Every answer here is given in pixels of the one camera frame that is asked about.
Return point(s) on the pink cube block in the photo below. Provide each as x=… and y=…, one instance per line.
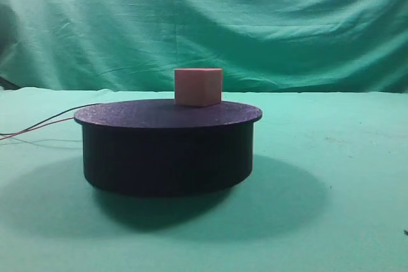
x=198, y=87

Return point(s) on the black round turntable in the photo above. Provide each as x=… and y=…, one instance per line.
x=156, y=148

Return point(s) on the green cloth backdrop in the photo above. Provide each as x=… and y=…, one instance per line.
x=261, y=45

